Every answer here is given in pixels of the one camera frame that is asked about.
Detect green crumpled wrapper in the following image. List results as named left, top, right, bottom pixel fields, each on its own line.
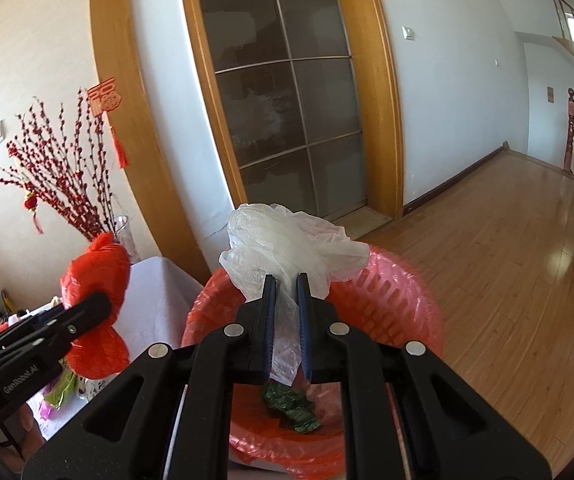
left=259, top=382, right=323, bottom=433

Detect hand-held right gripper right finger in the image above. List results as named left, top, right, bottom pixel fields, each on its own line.
left=296, top=272, right=553, bottom=480

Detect green and white wrapper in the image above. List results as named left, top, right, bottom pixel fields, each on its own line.
left=42, top=367, right=80, bottom=409

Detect white plastic bag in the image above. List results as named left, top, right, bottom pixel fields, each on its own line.
left=218, top=203, right=370, bottom=388

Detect frosted glass panel door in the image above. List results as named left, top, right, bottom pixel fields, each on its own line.
left=192, top=0, right=370, bottom=221

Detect clear glass vase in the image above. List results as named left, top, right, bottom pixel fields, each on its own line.
left=112, top=215, right=140, bottom=263

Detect red hanging knot ornament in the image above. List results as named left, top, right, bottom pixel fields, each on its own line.
left=86, top=76, right=130, bottom=170

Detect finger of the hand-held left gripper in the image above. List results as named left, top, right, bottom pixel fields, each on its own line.
left=0, top=291, right=114, bottom=362

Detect red plastic bag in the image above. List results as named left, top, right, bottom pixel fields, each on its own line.
left=59, top=232, right=132, bottom=381

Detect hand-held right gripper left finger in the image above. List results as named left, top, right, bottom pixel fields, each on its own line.
left=22, top=274, right=280, bottom=480

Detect wooden wall trim post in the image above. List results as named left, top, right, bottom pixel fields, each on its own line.
left=89, top=0, right=213, bottom=286

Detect small red lantern ornament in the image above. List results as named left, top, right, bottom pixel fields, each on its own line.
left=23, top=191, right=45, bottom=235

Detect wooden door frame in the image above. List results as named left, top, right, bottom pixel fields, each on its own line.
left=176, top=0, right=405, bottom=221

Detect white cloth covered table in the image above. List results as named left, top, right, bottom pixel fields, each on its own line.
left=42, top=256, right=205, bottom=441

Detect red lined waste basket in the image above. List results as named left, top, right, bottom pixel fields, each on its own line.
left=181, top=242, right=444, bottom=480

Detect red blossom branches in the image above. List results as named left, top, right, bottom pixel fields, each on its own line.
left=0, top=87, right=118, bottom=243

